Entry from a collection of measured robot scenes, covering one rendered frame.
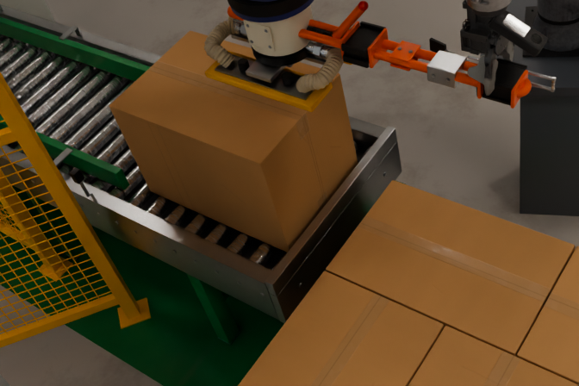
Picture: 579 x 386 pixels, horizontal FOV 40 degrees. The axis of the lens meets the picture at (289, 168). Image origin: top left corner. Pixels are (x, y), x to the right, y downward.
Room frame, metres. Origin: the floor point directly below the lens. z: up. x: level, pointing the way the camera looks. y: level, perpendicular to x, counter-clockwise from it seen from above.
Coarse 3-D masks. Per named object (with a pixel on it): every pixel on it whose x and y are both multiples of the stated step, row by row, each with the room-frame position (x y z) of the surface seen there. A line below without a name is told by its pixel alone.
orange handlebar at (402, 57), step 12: (228, 12) 1.78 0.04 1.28; (312, 24) 1.64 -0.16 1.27; (324, 24) 1.62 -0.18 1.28; (300, 36) 1.62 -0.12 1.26; (312, 36) 1.59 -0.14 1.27; (324, 36) 1.57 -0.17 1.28; (396, 48) 1.45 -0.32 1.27; (408, 48) 1.44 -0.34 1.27; (420, 48) 1.44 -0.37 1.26; (384, 60) 1.45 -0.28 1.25; (396, 60) 1.42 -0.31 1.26; (408, 60) 1.40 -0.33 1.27; (528, 84) 1.23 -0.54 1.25
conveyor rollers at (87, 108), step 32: (0, 64) 3.05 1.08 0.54; (32, 64) 2.96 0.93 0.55; (64, 64) 2.93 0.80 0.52; (32, 96) 2.73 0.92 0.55; (64, 96) 2.69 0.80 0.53; (96, 96) 2.60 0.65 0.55; (64, 128) 2.47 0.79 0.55; (96, 128) 2.44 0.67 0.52; (128, 160) 2.19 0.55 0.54; (128, 192) 2.05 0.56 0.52; (192, 224) 1.78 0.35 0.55; (256, 256) 1.58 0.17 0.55
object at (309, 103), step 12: (216, 60) 1.75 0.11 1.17; (240, 60) 1.69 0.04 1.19; (252, 60) 1.71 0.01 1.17; (216, 72) 1.70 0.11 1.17; (228, 72) 1.68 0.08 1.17; (240, 72) 1.67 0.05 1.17; (288, 72) 1.59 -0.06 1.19; (240, 84) 1.63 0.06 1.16; (252, 84) 1.62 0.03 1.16; (264, 84) 1.60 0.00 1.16; (276, 84) 1.59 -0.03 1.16; (288, 84) 1.57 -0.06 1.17; (276, 96) 1.55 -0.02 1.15; (288, 96) 1.54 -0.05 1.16; (300, 96) 1.52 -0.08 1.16; (312, 96) 1.51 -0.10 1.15; (324, 96) 1.52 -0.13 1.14; (300, 108) 1.50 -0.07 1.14; (312, 108) 1.48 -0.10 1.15
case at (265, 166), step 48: (192, 48) 2.15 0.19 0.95; (240, 48) 2.08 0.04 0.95; (144, 96) 1.98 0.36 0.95; (192, 96) 1.91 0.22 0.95; (240, 96) 1.85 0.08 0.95; (336, 96) 1.80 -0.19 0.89; (144, 144) 1.92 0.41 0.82; (192, 144) 1.74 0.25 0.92; (240, 144) 1.65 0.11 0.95; (288, 144) 1.63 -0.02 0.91; (336, 144) 1.76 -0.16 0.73; (192, 192) 1.81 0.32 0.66; (240, 192) 1.64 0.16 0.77; (288, 192) 1.60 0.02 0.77; (288, 240) 1.56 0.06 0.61
